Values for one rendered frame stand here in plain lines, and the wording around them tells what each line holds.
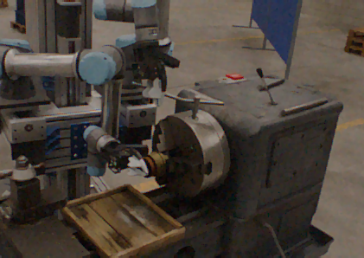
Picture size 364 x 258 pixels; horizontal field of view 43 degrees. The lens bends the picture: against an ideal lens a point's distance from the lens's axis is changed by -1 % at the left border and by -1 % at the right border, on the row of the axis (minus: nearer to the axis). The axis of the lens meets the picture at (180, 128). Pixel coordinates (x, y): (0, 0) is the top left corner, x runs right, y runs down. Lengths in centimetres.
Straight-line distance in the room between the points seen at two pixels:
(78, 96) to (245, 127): 87
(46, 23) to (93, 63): 57
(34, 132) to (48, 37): 47
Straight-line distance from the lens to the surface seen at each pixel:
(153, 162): 161
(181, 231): 163
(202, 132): 161
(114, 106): 184
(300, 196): 205
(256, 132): 163
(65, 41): 209
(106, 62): 163
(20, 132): 191
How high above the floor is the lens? 185
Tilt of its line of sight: 23 degrees down
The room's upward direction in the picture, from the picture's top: 5 degrees clockwise
